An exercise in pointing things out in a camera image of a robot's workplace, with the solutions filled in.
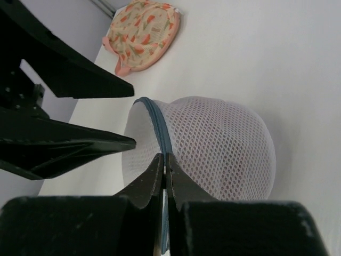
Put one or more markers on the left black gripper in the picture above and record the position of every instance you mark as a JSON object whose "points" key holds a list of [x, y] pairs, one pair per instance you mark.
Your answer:
{"points": [[40, 148]]}

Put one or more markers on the red bra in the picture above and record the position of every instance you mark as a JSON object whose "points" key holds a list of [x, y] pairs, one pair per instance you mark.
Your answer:
{"points": [[223, 151]]}

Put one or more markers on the pink floral mesh laundry bag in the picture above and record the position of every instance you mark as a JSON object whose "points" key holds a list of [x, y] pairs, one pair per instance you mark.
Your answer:
{"points": [[140, 34]]}

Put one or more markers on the clear plastic dome insert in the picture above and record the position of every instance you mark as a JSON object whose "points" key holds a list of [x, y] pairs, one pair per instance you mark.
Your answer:
{"points": [[149, 125]]}

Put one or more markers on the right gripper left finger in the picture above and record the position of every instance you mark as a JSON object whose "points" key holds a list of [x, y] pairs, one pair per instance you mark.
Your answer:
{"points": [[127, 223]]}

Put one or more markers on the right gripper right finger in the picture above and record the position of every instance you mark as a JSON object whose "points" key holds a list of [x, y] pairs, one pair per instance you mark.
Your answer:
{"points": [[201, 225]]}

